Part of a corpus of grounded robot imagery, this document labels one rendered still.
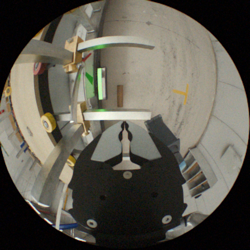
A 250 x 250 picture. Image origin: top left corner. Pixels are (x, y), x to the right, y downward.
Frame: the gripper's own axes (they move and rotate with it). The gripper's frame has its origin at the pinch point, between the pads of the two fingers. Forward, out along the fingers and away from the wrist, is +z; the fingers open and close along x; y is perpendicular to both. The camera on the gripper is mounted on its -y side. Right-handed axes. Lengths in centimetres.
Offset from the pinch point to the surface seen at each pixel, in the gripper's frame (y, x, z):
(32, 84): -15.3, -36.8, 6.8
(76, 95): -5.0, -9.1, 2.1
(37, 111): -2.7, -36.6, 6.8
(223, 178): 130, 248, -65
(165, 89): -2, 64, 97
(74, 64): -14.6, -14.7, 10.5
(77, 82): -7.6, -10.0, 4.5
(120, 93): 6, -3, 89
